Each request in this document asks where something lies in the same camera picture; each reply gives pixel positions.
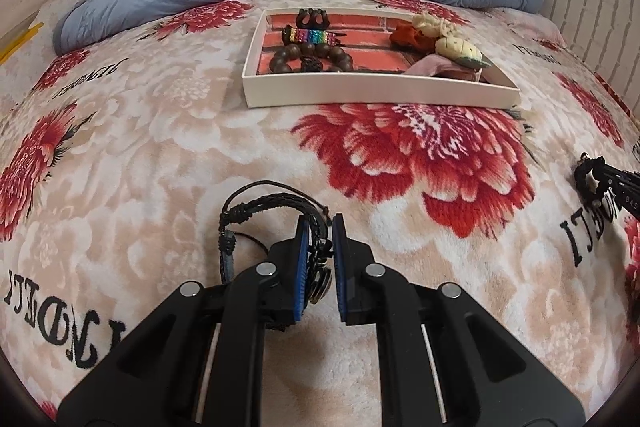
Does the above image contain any cream braided scrunchie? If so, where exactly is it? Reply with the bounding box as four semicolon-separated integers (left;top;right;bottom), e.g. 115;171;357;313
411;12;458;39

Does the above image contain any tray with brick pattern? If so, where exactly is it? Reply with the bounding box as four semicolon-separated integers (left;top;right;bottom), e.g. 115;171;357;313
242;8;521;109

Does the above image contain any rainbow rhinestone fish hair clip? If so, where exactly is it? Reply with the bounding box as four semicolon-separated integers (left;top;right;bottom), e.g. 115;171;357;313
281;25;345;46

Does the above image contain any small black claw hair clip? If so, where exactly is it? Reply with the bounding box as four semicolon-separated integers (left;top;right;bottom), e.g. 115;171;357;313
295;9;330;31

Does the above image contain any pink fabric scrunchie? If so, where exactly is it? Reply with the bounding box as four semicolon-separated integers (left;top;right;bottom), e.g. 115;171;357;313
405;54;480;82

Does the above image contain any person's right hand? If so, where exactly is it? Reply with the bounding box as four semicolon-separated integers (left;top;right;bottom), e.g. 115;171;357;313
624;217;640;352

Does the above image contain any cream shell hair clip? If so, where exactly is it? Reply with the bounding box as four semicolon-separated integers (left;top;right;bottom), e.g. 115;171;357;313
435;37;492;70

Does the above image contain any black braided bracelet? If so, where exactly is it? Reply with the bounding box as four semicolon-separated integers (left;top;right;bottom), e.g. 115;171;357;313
572;152;609;208

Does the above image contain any brown wooden bead bracelet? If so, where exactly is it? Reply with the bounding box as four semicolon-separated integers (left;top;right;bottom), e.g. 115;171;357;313
268;42;355;75

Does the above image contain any floral plush bed blanket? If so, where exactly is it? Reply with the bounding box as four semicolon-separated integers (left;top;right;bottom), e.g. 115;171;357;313
1;0;639;416

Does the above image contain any black leather cord bracelet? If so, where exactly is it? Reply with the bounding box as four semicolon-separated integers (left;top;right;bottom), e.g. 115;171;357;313
217;178;335;306

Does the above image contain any red fabric scrunchie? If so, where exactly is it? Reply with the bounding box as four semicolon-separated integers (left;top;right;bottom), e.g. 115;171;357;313
390;20;436;55

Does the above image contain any yellow strip beside bed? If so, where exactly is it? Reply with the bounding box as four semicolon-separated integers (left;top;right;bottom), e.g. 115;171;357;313
0;23;43;64

